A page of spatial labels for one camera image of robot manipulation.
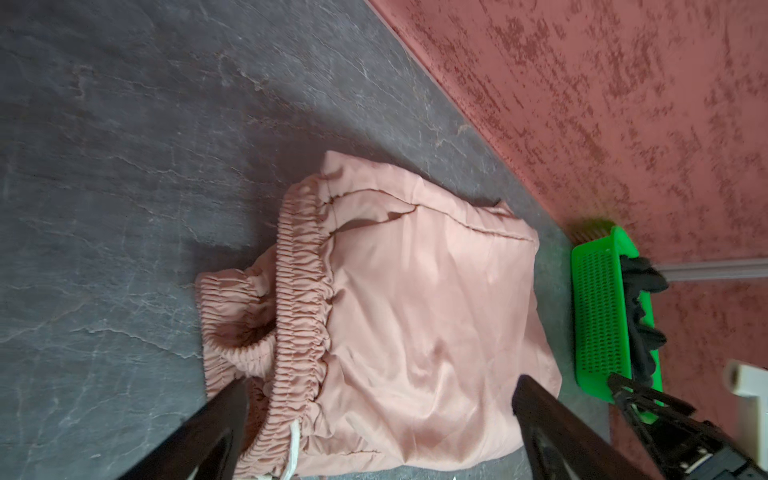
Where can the green plastic basket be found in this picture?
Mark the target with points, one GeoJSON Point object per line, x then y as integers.
{"type": "Point", "coordinates": [601, 329]}

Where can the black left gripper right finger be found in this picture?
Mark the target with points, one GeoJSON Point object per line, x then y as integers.
{"type": "Point", "coordinates": [558, 444]}

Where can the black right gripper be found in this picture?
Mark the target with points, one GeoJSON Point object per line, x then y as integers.
{"type": "Point", "coordinates": [662, 424]}

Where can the aluminium corner post right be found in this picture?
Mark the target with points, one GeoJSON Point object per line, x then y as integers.
{"type": "Point", "coordinates": [741, 269]}

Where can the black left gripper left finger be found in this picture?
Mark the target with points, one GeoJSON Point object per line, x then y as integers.
{"type": "Point", "coordinates": [206, 446]}

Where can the pink shorts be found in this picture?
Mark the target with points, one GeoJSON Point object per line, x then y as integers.
{"type": "Point", "coordinates": [387, 326]}

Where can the black shorts in basket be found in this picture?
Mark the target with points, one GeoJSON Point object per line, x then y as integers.
{"type": "Point", "coordinates": [638, 276]}

